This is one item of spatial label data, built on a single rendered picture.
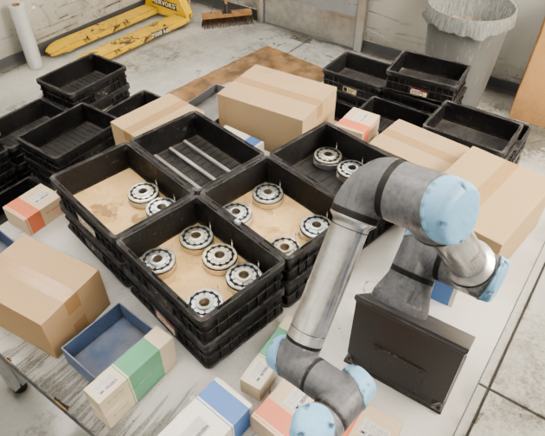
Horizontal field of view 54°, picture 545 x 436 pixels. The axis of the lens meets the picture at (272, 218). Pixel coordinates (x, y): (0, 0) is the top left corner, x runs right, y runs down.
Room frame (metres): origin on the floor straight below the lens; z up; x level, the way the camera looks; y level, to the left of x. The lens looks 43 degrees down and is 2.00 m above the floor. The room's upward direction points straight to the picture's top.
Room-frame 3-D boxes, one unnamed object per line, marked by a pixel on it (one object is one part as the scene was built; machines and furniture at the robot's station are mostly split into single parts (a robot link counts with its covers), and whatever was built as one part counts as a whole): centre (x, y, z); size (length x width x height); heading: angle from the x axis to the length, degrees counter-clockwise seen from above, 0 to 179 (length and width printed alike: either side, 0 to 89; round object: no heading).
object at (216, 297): (0.89, 0.18, 0.86); 0.10 x 0.10 x 0.01
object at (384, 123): (2.41, -0.64, 0.31); 0.40 x 0.30 x 0.34; 54
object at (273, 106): (1.96, -0.02, 0.80); 0.40 x 0.30 x 0.20; 59
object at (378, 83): (2.97, -0.55, 0.31); 0.40 x 0.30 x 0.34; 54
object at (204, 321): (1.02, 0.20, 0.92); 0.40 x 0.30 x 0.02; 44
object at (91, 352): (0.84, 0.45, 0.74); 0.20 x 0.15 x 0.07; 141
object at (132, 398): (0.73, 0.36, 0.73); 0.24 x 0.06 x 0.06; 143
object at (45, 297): (0.99, 0.68, 0.78); 0.30 x 0.22 x 0.16; 61
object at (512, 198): (1.32, -0.69, 0.80); 0.40 x 0.30 x 0.20; 137
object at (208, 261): (1.06, 0.15, 0.86); 0.10 x 0.10 x 0.01
